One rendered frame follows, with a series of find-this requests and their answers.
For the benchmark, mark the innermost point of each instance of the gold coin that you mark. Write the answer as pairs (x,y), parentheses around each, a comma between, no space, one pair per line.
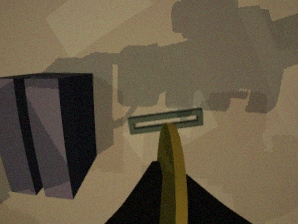
(174,201)

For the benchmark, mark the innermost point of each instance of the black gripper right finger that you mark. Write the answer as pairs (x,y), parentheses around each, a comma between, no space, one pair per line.
(204,208)

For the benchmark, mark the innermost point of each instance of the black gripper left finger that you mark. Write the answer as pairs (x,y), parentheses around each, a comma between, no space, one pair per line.
(143,206)

